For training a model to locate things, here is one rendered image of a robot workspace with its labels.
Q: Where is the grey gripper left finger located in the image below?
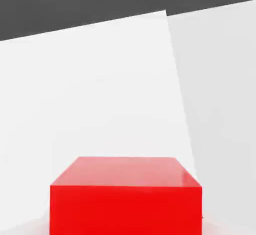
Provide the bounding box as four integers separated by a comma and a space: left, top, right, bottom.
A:
0, 212, 51, 235

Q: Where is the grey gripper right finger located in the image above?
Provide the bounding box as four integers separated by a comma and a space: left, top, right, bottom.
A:
201, 211, 256, 235

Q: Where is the small red cube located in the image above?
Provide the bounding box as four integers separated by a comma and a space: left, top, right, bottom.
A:
49, 156, 203, 235

